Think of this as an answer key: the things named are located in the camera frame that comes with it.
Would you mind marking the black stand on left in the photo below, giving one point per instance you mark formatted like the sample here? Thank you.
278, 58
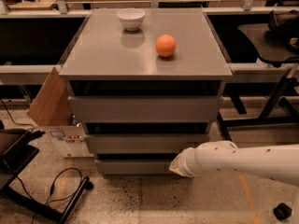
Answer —
15, 154

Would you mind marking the brown cardboard box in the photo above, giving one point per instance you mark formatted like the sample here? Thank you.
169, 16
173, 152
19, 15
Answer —
51, 107

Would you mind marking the grey top drawer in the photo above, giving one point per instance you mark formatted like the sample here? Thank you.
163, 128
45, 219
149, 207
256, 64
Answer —
149, 109

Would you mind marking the grey drawer cabinet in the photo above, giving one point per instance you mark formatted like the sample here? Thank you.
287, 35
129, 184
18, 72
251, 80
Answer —
108, 61

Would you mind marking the black caster wheel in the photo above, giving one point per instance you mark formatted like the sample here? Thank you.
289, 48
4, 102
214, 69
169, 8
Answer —
282, 211

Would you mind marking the white printed box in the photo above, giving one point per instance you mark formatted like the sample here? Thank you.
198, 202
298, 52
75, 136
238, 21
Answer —
69, 141

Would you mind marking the grey bottom drawer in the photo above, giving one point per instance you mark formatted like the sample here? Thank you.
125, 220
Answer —
119, 167

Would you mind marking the black table leg frame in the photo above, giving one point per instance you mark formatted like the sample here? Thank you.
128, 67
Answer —
276, 98

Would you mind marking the grey drawer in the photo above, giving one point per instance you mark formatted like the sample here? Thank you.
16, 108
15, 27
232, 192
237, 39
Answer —
142, 143
149, 109
119, 167

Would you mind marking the orange ball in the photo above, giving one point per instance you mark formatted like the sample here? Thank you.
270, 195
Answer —
165, 45

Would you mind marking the black chair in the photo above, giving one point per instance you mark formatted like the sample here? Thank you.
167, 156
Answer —
276, 41

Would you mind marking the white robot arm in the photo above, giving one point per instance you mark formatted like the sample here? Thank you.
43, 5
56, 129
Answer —
278, 163

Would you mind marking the white ceramic bowl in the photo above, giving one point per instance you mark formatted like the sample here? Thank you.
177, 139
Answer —
131, 18

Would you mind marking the yellowed padded gripper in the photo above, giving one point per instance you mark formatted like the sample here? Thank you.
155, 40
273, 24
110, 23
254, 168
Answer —
187, 163

